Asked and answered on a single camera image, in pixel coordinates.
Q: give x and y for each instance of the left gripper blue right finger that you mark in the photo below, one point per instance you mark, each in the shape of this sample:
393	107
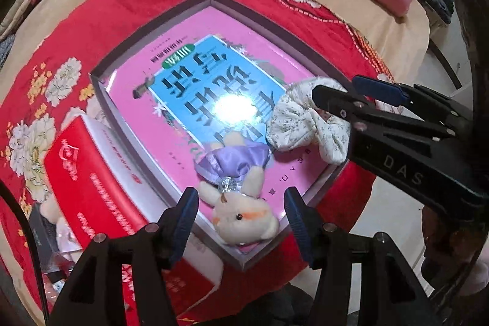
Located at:
306	225

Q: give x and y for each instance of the white floral scrunchie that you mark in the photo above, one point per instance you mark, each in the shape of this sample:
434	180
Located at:
296	122

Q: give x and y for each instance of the stack of folded clothes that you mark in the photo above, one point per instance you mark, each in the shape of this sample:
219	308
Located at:
16	15

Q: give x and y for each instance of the grey shallow box tray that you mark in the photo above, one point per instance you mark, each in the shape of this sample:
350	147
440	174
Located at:
214	119

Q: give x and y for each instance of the red floral blanket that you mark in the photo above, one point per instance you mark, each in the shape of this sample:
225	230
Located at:
96	27

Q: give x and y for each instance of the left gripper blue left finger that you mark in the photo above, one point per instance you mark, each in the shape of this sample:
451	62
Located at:
175	228

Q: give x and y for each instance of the beige bear plush pink dress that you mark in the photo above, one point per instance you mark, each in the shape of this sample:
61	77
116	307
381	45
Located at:
64	236

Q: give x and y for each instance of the dark blue gift box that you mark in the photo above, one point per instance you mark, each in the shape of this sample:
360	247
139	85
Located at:
44	233

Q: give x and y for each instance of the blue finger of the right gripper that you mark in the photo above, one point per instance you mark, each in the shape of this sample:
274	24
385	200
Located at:
356	110
380	90

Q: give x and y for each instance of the white bunny plush purple dress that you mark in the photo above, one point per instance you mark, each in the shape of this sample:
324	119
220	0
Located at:
231	183

